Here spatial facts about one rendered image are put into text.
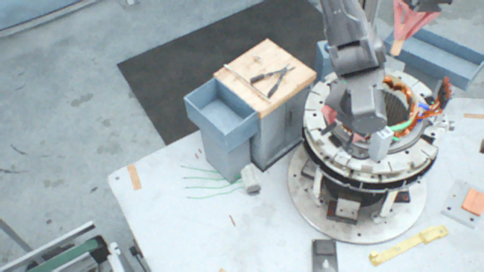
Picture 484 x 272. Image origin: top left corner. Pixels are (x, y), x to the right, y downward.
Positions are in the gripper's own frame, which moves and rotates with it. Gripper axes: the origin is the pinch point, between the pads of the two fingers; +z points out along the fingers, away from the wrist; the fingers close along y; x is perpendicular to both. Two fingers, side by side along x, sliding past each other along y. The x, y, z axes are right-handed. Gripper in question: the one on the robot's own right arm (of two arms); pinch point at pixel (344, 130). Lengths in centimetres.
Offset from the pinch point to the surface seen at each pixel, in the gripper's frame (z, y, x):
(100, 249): 47, -37, -48
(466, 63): 13, 9, 50
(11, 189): 134, -129, -53
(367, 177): 9.8, 9.0, 0.0
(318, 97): 8.9, -11.8, 9.5
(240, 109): 18.7, -27.6, -0.9
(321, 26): 127, -81, 139
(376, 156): 4.0, 8.0, 2.1
